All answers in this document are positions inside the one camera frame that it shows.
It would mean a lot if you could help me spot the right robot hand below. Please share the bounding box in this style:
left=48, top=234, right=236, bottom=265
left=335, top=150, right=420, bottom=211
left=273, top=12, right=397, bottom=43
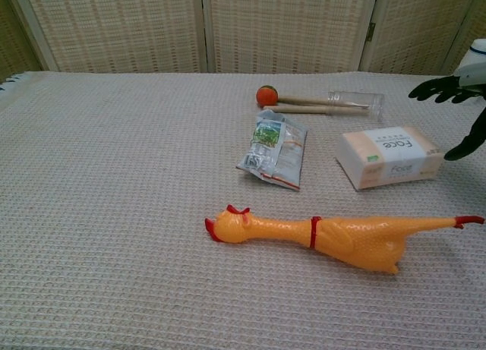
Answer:
left=408, top=76, right=486, bottom=162

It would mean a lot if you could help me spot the small white box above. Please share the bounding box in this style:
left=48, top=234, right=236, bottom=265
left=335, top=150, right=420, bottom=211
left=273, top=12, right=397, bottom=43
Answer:
left=334, top=125, right=445, bottom=191

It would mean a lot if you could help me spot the clear plastic tube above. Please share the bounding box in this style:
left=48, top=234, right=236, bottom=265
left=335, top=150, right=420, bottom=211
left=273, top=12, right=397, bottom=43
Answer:
left=326, top=90, right=385, bottom=122

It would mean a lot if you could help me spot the plain wooden stick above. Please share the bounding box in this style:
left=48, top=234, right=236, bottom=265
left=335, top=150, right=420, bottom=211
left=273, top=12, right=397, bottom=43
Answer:
left=263, top=105, right=370, bottom=117

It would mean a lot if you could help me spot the woven folding screen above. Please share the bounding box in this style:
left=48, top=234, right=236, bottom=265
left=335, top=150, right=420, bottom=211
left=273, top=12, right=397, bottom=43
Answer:
left=0, top=0, right=486, bottom=82

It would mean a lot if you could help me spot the wooden mallet with orange ball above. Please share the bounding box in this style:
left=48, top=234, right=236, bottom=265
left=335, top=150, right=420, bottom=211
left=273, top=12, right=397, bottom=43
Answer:
left=255, top=84, right=371, bottom=110

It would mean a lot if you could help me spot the yellow rubber chicken toy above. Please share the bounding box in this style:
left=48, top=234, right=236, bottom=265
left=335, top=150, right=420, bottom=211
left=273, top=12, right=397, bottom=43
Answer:
left=204, top=204, right=486, bottom=276

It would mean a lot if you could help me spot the silver snack bag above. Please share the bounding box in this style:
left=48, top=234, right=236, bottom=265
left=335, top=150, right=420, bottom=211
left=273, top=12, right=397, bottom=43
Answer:
left=235, top=109, right=308, bottom=191

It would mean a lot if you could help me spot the beige woven tablecloth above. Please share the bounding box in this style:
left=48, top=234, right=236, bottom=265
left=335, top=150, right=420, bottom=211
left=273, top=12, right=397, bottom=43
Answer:
left=0, top=71, right=486, bottom=350

